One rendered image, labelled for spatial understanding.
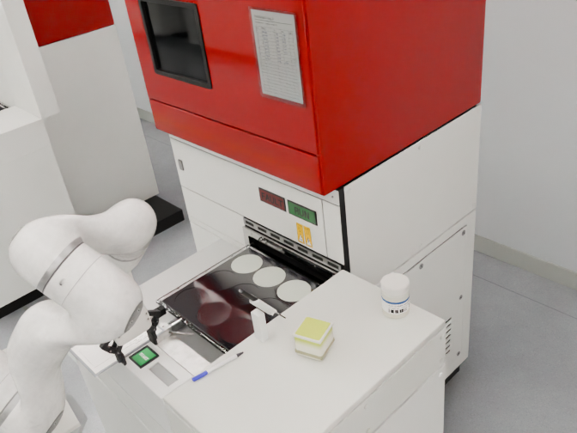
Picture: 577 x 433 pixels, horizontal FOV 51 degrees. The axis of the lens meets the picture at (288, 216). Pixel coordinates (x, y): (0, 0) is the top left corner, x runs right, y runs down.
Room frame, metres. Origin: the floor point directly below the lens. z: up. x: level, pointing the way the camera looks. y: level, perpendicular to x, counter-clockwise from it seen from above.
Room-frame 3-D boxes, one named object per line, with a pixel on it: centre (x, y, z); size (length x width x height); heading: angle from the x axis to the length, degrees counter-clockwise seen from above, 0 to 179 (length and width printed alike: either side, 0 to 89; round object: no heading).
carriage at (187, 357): (1.25, 0.36, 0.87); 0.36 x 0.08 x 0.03; 40
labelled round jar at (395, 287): (1.20, -0.24, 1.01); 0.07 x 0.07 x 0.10
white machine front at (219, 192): (1.72, 0.12, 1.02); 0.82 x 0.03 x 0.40; 40
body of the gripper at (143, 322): (1.17, 0.42, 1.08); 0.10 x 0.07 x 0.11; 130
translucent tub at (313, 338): (1.10, -0.02, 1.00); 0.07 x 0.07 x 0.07; 58
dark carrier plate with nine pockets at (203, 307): (1.43, 0.17, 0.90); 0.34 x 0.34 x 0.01; 40
